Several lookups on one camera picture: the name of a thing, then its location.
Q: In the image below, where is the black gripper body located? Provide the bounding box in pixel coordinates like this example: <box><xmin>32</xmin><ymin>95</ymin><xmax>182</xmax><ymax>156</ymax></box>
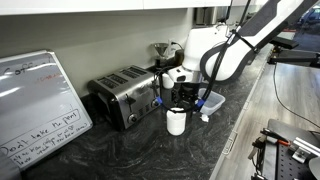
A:
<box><xmin>171</xmin><ymin>81</ymin><xmax>202</xmax><ymax>105</ymax></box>

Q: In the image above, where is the white mug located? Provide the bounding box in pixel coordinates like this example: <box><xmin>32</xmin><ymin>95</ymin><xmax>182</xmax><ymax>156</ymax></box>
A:
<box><xmin>166</xmin><ymin>106</ymin><xmax>187</xmax><ymax>137</ymax></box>

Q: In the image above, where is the clear plastic lunch box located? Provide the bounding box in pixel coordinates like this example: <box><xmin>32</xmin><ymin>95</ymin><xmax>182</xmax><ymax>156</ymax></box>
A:
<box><xmin>197</xmin><ymin>87</ymin><xmax>227</xmax><ymax>116</ymax></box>

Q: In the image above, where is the white crumpled paper scrap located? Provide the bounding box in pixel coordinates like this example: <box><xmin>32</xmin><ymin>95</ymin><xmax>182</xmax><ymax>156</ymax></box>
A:
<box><xmin>199</xmin><ymin>113</ymin><xmax>211</xmax><ymax>123</ymax></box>

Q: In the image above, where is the dark brown coffee grinder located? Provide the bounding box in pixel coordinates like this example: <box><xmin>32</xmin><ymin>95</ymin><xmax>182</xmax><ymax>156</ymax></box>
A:
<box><xmin>174</xmin><ymin>48</ymin><xmax>186</xmax><ymax>67</ymax></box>

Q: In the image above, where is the silver four-slot toaster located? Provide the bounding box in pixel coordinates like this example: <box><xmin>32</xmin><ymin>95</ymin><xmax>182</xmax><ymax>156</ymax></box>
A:
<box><xmin>86</xmin><ymin>64</ymin><xmax>163</xmax><ymax>132</ymax></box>

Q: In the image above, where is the glass pour-over coffee maker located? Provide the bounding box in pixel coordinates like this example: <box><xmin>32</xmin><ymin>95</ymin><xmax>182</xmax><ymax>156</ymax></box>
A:
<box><xmin>152</xmin><ymin>42</ymin><xmax>171</xmax><ymax>73</ymax></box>

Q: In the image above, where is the black perforated breadboard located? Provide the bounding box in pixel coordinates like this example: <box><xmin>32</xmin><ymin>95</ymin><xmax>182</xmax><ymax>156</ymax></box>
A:
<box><xmin>261</xmin><ymin>141</ymin><xmax>318</xmax><ymax>180</ymax></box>

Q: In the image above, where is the black equipment stand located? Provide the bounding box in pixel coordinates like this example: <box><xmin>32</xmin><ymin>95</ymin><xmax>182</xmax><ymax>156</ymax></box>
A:
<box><xmin>267</xmin><ymin>36</ymin><xmax>320</xmax><ymax>70</ymax></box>

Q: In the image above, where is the whiteboard with handwriting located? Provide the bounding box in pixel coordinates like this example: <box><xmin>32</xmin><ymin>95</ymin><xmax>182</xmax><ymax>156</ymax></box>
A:
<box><xmin>0</xmin><ymin>49</ymin><xmax>94</xmax><ymax>172</ymax></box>

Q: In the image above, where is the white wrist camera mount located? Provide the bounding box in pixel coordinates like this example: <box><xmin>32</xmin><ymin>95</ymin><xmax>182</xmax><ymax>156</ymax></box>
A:
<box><xmin>167</xmin><ymin>65</ymin><xmax>188</xmax><ymax>84</ymax></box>

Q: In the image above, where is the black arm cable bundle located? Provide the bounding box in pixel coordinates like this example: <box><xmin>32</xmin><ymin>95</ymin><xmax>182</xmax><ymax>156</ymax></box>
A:
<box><xmin>153</xmin><ymin>0</ymin><xmax>259</xmax><ymax>114</ymax></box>

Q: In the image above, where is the white wall outlet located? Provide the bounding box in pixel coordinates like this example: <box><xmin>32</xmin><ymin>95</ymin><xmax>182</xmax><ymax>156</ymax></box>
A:
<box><xmin>167</xmin><ymin>38</ymin><xmax>175</xmax><ymax>55</ymax></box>

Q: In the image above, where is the silver cabinet drawer handle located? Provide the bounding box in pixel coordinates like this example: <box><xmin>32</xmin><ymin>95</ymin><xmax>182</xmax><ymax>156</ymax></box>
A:
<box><xmin>221</xmin><ymin>131</ymin><xmax>239</xmax><ymax>156</ymax></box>

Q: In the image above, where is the steel wall dispenser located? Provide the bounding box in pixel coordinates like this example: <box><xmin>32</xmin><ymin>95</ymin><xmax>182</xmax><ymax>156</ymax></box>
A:
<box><xmin>194</xmin><ymin>6</ymin><xmax>229</xmax><ymax>26</ymax></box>

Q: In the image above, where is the black floor cable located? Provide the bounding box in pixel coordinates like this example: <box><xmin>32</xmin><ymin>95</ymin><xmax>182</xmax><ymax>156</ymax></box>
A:
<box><xmin>272</xmin><ymin>62</ymin><xmax>320</xmax><ymax>130</ymax></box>

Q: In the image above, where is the silver aluminium extrusion bracket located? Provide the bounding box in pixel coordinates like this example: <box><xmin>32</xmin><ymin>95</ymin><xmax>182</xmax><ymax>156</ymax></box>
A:
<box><xmin>288</xmin><ymin>136</ymin><xmax>320</xmax><ymax>164</ymax></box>

